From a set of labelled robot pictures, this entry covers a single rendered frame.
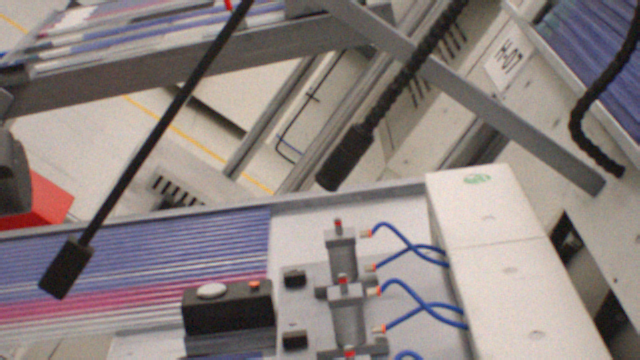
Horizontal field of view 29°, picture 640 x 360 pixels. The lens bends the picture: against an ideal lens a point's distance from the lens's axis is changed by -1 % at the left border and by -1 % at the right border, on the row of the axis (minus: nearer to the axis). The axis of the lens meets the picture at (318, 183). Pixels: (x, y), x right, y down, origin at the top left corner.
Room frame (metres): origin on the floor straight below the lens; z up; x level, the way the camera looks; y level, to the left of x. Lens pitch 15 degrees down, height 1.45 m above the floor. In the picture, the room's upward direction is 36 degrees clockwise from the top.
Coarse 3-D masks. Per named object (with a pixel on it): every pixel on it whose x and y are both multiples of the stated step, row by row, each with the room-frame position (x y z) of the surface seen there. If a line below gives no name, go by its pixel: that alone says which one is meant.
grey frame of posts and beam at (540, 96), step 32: (544, 64) 1.15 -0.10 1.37; (512, 96) 1.17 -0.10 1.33; (544, 96) 1.09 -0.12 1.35; (576, 96) 1.02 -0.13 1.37; (480, 128) 1.31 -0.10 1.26; (544, 128) 1.04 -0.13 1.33; (448, 160) 1.32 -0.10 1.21; (480, 160) 1.31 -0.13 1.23; (576, 192) 0.89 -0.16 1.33; (608, 192) 0.85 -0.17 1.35; (576, 224) 0.86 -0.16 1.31; (608, 224) 0.81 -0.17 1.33; (608, 256) 0.78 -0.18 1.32
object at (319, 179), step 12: (348, 132) 0.75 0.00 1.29; (360, 132) 0.75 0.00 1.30; (348, 144) 0.75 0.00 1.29; (360, 144) 0.75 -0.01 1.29; (336, 156) 0.75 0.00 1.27; (348, 156) 0.75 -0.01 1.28; (360, 156) 0.75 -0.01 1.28; (324, 168) 0.75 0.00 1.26; (336, 168) 0.75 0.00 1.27; (348, 168) 0.75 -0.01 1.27; (324, 180) 0.75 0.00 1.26; (336, 180) 0.75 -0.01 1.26; (336, 192) 0.76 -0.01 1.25
